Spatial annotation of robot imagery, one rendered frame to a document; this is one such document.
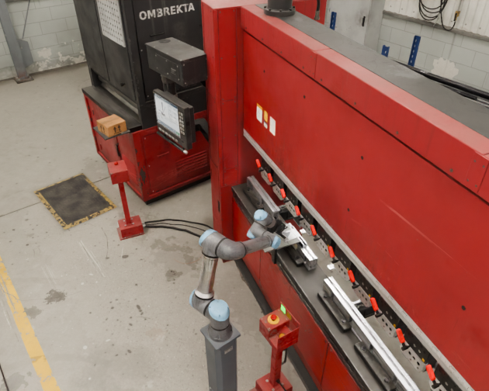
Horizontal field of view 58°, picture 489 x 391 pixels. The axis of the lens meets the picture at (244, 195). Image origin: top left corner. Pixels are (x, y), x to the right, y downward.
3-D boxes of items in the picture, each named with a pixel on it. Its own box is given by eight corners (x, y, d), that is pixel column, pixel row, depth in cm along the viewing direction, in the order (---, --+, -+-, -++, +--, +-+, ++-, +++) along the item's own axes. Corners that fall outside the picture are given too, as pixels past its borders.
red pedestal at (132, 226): (116, 228, 460) (101, 161, 410) (140, 223, 467) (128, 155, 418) (119, 240, 445) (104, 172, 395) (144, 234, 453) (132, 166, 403)
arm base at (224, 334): (216, 347, 258) (216, 336, 252) (202, 329, 267) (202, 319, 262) (237, 333, 265) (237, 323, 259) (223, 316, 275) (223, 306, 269)
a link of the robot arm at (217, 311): (220, 333, 254) (219, 318, 245) (203, 320, 261) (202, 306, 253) (234, 320, 261) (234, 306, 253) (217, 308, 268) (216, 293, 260)
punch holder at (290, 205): (285, 205, 300) (286, 186, 290) (296, 202, 303) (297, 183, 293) (295, 219, 289) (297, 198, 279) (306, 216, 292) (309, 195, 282)
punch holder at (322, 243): (314, 243, 271) (317, 222, 261) (326, 239, 273) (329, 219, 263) (327, 259, 260) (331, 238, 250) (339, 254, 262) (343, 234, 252)
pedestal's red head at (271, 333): (258, 330, 281) (259, 312, 270) (279, 319, 287) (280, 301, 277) (276, 354, 267) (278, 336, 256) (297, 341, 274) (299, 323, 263)
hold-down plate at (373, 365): (353, 347, 246) (354, 344, 245) (361, 344, 248) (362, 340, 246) (386, 394, 224) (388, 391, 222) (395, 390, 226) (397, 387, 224)
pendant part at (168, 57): (157, 140, 388) (143, 43, 337) (180, 131, 400) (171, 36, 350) (189, 164, 356) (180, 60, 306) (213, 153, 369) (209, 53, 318)
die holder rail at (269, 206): (247, 186, 370) (247, 177, 365) (253, 185, 372) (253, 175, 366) (272, 221, 333) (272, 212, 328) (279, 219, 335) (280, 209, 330)
